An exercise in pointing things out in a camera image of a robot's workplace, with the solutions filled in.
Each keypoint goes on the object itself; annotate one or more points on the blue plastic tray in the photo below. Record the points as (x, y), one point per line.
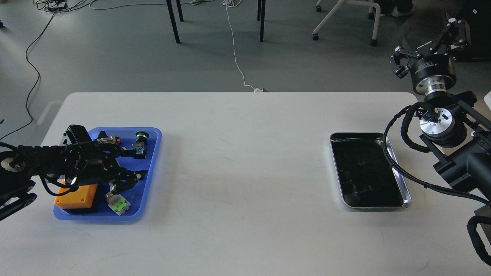
(136, 196)

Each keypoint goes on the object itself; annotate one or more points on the orange button enclosure box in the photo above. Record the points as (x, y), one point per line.
(83, 199)

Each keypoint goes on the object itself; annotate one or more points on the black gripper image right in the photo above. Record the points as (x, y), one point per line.
(435, 73)

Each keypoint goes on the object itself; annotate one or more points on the black table leg right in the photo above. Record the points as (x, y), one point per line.
(261, 18)

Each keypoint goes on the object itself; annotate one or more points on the green white contact block switch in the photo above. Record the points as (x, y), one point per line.
(117, 203)

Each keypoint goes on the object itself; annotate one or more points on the silver metal tray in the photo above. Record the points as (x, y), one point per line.
(375, 186)

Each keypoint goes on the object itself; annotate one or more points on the white rolling chair base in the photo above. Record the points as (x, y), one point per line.
(373, 14)

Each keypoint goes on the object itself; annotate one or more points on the black equipment case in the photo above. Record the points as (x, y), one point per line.
(477, 14)

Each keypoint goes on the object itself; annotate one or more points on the black table leg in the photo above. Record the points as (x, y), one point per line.
(173, 18)
(261, 18)

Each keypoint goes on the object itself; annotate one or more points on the person legs white shoes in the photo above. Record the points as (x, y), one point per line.
(397, 8)

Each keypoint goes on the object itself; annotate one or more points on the green push button switch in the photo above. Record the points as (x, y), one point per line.
(140, 144)

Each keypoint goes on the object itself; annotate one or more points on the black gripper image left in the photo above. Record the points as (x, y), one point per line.
(85, 163)

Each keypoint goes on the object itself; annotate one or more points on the black selector switch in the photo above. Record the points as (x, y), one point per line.
(104, 140)

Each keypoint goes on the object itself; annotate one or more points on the black table leg left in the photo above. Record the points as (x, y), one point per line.
(173, 18)

